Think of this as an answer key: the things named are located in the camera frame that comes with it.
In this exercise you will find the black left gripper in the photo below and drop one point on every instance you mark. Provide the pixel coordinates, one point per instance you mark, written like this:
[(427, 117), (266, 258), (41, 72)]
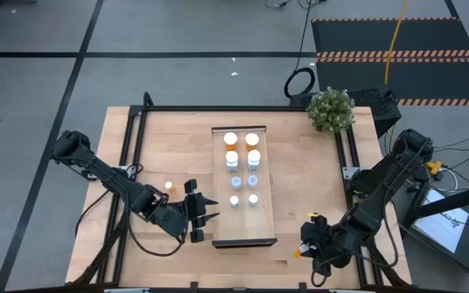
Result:
[(173, 215)]

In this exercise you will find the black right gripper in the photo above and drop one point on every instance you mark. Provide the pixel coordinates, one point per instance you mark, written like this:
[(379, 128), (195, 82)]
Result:
[(326, 242)]

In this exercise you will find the blue pill bottle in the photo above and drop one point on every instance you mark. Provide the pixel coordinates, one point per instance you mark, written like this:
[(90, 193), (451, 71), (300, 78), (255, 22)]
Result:
[(234, 200), (253, 199)]

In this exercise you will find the clear pill bottle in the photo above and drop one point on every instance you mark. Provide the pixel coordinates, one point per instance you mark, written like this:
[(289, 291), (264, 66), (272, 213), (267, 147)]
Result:
[(236, 182), (252, 181)]

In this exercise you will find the white melatonin bottle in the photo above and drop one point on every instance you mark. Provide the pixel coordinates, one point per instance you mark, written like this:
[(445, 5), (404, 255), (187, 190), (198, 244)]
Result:
[(253, 155), (231, 156)]

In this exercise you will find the large orange pill bottle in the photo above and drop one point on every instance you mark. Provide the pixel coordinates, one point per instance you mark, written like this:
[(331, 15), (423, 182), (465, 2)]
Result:
[(230, 138), (252, 139)]

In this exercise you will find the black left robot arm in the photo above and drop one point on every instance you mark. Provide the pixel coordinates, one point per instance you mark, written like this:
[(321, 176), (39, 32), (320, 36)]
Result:
[(108, 179)]

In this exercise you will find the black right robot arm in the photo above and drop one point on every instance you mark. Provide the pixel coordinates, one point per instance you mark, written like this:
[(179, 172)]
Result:
[(385, 183)]

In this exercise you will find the wooden shelf black metal legs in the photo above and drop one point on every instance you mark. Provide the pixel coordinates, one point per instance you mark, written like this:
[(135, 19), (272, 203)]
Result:
[(242, 228)]

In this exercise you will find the yellow gripper tag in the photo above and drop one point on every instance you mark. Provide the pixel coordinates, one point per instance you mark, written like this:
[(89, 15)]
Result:
[(314, 214)]

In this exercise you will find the silver aluminium extrusion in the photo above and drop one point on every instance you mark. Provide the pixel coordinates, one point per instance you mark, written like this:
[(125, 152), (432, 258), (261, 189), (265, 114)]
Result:
[(126, 290), (352, 291)]

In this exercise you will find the white paper sheet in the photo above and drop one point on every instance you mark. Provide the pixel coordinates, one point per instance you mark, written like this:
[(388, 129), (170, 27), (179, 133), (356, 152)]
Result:
[(442, 228)]

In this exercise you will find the black stand bar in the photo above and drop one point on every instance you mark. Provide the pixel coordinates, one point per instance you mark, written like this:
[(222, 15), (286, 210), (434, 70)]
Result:
[(450, 202)]

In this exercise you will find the potted green plant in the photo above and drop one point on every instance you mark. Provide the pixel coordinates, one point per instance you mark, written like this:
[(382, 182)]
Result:
[(331, 110)]

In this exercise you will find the black perforated computer case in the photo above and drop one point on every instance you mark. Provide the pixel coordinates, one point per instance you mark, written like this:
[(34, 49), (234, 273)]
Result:
[(377, 110)]

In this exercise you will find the black orange-striped floor mat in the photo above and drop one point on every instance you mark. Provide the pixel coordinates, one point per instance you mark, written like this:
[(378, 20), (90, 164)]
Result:
[(360, 36)]

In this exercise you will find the black aluminium table frame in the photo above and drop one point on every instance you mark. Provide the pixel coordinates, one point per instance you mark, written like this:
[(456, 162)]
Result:
[(226, 108)]

